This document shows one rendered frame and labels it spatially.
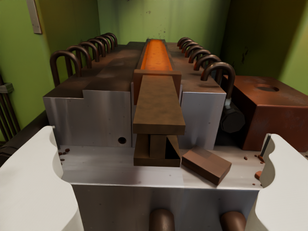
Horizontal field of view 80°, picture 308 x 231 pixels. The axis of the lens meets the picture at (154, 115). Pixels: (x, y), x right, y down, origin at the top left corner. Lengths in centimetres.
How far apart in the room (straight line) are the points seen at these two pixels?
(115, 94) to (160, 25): 49
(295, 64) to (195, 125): 24
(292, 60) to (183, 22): 37
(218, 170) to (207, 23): 55
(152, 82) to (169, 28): 52
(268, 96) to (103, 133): 21
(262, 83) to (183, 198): 21
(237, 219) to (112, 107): 17
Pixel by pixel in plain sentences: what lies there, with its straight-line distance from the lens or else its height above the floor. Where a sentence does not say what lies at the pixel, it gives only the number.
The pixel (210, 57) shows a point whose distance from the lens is 27.
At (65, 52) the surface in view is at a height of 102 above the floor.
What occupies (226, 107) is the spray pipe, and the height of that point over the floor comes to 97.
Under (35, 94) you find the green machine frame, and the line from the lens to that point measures 42.
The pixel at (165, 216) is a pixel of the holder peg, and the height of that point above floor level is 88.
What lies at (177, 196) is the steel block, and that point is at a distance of 21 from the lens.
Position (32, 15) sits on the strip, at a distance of 37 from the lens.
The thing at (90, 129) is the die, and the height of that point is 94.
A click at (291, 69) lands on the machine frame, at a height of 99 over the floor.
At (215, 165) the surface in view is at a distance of 21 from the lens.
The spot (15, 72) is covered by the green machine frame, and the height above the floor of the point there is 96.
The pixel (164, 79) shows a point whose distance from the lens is 17.
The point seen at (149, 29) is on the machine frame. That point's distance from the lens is 67.
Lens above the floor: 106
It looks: 28 degrees down
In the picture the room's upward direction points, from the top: 2 degrees clockwise
